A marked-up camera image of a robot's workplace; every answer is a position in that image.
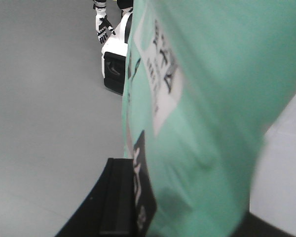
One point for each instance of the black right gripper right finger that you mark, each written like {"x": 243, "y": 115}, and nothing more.
{"x": 253, "y": 226}

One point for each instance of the teal goji berry bag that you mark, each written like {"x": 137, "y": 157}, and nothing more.
{"x": 204, "y": 80}

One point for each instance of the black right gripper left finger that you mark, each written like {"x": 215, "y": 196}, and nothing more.
{"x": 109, "y": 208}

